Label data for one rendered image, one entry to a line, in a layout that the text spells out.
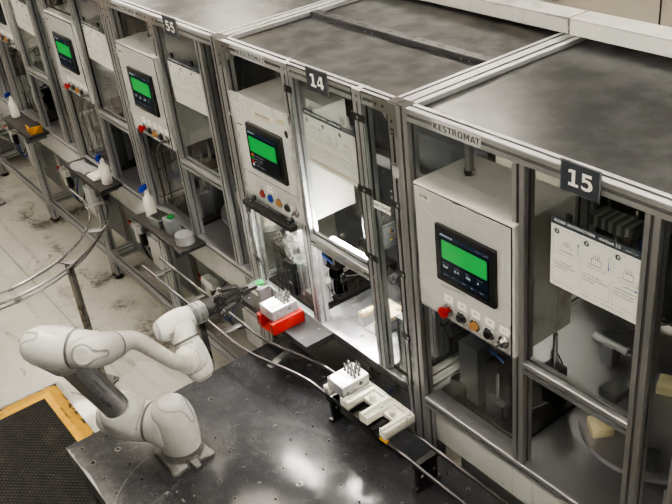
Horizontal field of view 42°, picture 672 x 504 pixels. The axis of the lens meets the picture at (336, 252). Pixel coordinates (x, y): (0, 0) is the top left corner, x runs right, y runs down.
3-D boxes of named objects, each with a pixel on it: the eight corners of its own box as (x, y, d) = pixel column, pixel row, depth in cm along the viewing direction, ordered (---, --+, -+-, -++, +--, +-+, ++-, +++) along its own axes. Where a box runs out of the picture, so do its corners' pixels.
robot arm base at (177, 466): (179, 484, 326) (176, 474, 324) (152, 453, 342) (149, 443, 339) (221, 460, 335) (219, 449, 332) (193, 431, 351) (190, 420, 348)
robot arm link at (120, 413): (153, 449, 338) (103, 443, 344) (166, 410, 346) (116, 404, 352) (60, 362, 275) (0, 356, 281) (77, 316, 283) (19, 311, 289)
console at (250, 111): (241, 195, 371) (222, 92, 347) (296, 172, 385) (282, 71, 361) (297, 229, 341) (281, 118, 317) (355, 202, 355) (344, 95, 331)
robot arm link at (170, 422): (192, 461, 328) (180, 416, 317) (148, 455, 333) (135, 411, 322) (208, 431, 342) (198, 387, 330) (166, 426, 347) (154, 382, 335)
